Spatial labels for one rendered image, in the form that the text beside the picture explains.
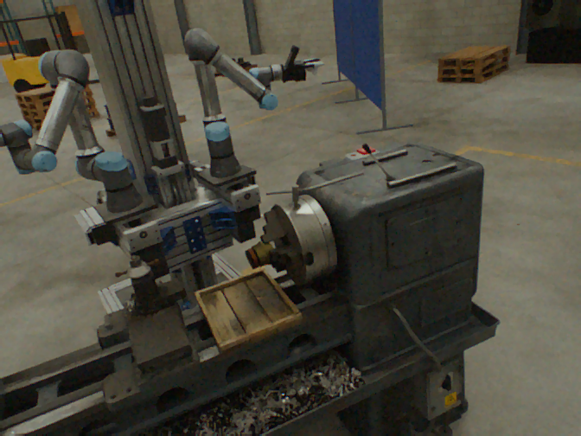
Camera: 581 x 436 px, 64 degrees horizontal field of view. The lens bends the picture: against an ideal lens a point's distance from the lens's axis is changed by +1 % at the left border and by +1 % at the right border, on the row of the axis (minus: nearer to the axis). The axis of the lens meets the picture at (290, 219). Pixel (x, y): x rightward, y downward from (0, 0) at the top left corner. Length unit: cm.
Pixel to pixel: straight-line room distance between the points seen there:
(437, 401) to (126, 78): 192
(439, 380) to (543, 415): 64
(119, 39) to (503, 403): 241
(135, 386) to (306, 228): 72
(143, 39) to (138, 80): 17
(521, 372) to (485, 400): 28
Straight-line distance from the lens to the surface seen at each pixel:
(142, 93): 220
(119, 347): 178
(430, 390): 212
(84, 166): 215
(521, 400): 263
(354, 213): 150
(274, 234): 165
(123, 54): 219
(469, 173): 175
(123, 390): 155
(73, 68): 196
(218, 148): 217
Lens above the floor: 190
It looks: 26 degrees down
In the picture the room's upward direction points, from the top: 8 degrees counter-clockwise
